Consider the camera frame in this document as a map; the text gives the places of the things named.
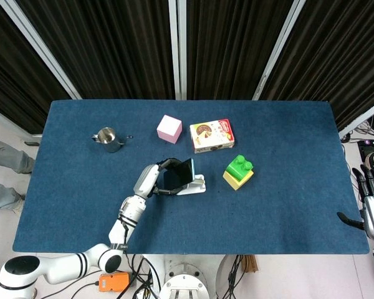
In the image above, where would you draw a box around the green two-stud building block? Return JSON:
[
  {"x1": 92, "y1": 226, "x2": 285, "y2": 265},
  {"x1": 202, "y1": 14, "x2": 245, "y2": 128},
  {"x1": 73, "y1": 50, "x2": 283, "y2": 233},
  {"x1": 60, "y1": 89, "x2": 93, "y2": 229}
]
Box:
[{"x1": 225, "y1": 154, "x2": 254, "y2": 180}]

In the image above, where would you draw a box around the blue table cloth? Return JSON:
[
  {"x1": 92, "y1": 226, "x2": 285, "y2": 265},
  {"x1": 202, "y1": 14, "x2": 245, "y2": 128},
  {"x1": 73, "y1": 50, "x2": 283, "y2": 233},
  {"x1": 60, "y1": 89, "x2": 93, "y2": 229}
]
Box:
[{"x1": 12, "y1": 99, "x2": 370, "y2": 255}]

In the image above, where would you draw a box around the white red snack box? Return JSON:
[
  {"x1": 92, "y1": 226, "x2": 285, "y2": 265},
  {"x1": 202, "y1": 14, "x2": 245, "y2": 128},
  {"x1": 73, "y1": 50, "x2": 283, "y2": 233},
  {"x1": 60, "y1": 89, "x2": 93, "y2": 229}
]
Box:
[{"x1": 189, "y1": 118, "x2": 236, "y2": 154}]

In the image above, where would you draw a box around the steel gooseneck pitcher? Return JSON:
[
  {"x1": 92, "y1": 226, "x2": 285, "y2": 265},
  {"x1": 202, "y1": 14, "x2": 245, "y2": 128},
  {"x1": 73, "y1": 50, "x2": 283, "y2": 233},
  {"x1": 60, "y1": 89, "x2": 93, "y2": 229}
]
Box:
[{"x1": 91, "y1": 126, "x2": 133, "y2": 153}]

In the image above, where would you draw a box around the dark curtain panel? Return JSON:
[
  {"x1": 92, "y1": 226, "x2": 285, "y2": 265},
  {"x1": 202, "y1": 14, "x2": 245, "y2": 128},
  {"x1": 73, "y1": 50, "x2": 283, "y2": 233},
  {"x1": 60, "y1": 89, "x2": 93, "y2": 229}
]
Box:
[
  {"x1": 261, "y1": 0, "x2": 374, "y2": 131},
  {"x1": 185, "y1": 0, "x2": 293, "y2": 101},
  {"x1": 17, "y1": 0, "x2": 176, "y2": 100},
  {"x1": 0, "y1": 0, "x2": 70, "y2": 135}
]

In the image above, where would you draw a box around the black cable bundle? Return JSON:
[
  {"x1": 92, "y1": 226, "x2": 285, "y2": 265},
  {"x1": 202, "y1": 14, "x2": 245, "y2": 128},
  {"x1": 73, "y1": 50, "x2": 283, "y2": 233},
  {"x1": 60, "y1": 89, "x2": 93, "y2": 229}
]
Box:
[
  {"x1": 223, "y1": 254, "x2": 254, "y2": 299},
  {"x1": 121, "y1": 254, "x2": 163, "y2": 299}
]

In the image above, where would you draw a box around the black smartphone with teal edge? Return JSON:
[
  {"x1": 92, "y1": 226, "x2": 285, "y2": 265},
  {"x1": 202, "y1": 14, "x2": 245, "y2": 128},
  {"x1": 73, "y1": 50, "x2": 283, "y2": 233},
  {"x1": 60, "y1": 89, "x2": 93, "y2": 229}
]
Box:
[{"x1": 163, "y1": 158, "x2": 196, "y2": 191}]

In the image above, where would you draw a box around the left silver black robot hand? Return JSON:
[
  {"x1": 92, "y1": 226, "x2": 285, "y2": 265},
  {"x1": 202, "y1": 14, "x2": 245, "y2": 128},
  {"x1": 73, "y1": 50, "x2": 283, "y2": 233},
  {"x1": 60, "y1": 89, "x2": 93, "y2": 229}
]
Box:
[{"x1": 133, "y1": 158, "x2": 189, "y2": 199}]

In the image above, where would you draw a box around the brown wooden piece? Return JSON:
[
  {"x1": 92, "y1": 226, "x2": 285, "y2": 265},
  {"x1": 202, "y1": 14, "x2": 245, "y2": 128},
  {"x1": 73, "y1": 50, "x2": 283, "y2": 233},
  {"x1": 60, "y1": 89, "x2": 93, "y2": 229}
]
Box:
[{"x1": 241, "y1": 254, "x2": 260, "y2": 274}]

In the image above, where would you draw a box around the white frame post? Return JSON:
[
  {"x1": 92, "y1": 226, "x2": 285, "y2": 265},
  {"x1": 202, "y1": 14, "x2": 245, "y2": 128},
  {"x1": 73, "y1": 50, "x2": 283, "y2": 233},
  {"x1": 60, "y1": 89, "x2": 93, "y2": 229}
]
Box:
[
  {"x1": 168, "y1": 0, "x2": 188, "y2": 100},
  {"x1": 338, "y1": 96, "x2": 374, "y2": 138},
  {"x1": 0, "y1": 0, "x2": 82, "y2": 100},
  {"x1": 252, "y1": 0, "x2": 307, "y2": 101}
]

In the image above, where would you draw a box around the white folding phone stand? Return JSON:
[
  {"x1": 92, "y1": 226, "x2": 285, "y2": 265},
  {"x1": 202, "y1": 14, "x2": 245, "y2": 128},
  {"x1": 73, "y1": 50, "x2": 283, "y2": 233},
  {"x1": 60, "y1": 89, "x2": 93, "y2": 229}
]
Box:
[{"x1": 176, "y1": 173, "x2": 207, "y2": 196}]

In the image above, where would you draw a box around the orange box device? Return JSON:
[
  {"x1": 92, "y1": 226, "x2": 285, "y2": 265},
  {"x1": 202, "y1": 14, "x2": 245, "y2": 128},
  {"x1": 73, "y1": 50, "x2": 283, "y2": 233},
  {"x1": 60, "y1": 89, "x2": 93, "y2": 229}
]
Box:
[{"x1": 98, "y1": 272, "x2": 132, "y2": 293}]

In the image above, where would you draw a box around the pink foam cube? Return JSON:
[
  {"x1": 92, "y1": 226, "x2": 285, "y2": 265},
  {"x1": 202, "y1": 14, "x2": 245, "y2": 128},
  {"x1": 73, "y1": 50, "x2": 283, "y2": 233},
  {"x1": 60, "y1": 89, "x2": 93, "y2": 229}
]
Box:
[{"x1": 156, "y1": 114, "x2": 183, "y2": 145}]

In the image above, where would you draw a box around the grey trouser leg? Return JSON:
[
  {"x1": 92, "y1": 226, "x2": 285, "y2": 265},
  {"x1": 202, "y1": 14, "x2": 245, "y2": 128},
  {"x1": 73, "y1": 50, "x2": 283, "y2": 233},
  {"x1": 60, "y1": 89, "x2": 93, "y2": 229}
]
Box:
[
  {"x1": 0, "y1": 179, "x2": 26, "y2": 215},
  {"x1": 0, "y1": 135, "x2": 36, "y2": 174}
]

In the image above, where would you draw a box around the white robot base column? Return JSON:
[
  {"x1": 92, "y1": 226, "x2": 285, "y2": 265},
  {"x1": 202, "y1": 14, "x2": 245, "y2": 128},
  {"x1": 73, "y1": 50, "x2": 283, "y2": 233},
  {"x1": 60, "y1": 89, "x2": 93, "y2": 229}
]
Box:
[{"x1": 141, "y1": 254, "x2": 228, "y2": 299}]

